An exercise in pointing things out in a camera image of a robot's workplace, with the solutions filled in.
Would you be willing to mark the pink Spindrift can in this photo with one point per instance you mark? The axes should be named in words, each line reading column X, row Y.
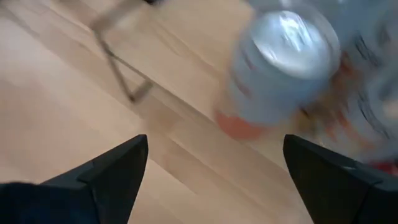
column 280, row 62

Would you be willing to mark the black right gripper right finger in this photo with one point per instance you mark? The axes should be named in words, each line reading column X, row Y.
column 335, row 193

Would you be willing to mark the red Fanta strawberry can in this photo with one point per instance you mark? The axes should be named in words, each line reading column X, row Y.
column 387, row 168

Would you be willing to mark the wooden shelf board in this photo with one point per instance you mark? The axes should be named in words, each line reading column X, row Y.
column 202, row 90

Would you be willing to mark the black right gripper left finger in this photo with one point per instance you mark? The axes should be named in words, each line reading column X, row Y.
column 109, row 186

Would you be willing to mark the silver Celsius can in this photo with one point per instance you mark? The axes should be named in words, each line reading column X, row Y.
column 367, row 93

